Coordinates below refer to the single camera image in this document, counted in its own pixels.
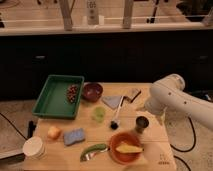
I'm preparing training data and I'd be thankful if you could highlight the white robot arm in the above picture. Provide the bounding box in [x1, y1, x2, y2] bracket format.
[144, 74, 213, 131]

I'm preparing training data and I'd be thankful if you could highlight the bunch of red grapes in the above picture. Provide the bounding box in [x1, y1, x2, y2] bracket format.
[67, 85, 78, 103]

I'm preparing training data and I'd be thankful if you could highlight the black marker pen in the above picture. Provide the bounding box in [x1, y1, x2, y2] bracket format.
[130, 90, 141, 103]

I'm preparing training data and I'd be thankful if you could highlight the light green plastic cup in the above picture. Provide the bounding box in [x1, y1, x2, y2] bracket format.
[92, 107, 105, 123]

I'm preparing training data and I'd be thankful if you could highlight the yellow corn cob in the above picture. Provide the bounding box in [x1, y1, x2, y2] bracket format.
[116, 143, 143, 154]

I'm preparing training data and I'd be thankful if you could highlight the black power cable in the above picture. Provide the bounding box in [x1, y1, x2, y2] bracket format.
[169, 116, 198, 171]

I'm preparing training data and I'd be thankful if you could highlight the blue sponge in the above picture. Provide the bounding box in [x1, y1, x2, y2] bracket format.
[63, 128, 85, 146]

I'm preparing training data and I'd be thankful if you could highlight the white paper cup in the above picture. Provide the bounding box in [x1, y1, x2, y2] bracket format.
[22, 136, 45, 158]

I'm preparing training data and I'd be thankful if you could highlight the green plastic tray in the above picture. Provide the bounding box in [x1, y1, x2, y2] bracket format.
[33, 75, 84, 120]

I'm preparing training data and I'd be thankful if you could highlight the orange bowl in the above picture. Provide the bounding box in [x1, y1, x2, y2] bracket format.
[109, 132, 143, 164]

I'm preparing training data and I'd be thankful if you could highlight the black clamp on table edge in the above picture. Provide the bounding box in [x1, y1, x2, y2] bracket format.
[27, 121, 36, 139]

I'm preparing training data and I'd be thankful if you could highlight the dark red bowl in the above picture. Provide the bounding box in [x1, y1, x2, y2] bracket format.
[82, 83, 103, 102]

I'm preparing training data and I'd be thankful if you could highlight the metal steel cup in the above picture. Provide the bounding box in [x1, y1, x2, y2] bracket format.
[135, 116, 149, 133]

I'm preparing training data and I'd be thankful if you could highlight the metal fork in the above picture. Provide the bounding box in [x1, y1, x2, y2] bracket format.
[82, 148, 109, 161]

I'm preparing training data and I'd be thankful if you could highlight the grey folded cloth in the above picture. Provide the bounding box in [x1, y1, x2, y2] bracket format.
[102, 96, 122, 109]

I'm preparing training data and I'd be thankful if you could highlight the green pepper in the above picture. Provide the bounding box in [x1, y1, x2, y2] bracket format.
[80, 143, 109, 162]

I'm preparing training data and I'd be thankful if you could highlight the white remote control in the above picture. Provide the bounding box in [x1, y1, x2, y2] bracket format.
[86, 0, 99, 25]

